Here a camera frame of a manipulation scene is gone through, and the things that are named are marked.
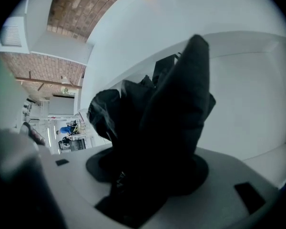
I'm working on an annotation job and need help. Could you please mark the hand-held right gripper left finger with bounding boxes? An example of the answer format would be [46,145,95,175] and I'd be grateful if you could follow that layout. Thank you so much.
[39,145,139,229]

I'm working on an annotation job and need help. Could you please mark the white flowers in white vase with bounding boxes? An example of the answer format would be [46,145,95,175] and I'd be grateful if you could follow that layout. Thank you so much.
[60,76,72,94]

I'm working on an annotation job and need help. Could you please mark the white ribbed-glass cabinet door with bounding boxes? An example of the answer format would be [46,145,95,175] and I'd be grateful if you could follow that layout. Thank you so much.
[0,17,30,54]

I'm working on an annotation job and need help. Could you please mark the small white side table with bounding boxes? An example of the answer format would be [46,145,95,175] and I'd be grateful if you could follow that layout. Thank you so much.
[47,95,76,116]

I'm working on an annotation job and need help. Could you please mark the white drawer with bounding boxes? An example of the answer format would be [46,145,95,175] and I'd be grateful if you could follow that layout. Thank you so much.
[109,41,286,188]

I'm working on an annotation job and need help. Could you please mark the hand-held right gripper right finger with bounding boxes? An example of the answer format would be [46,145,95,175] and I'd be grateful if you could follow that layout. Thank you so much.
[145,148,281,229]

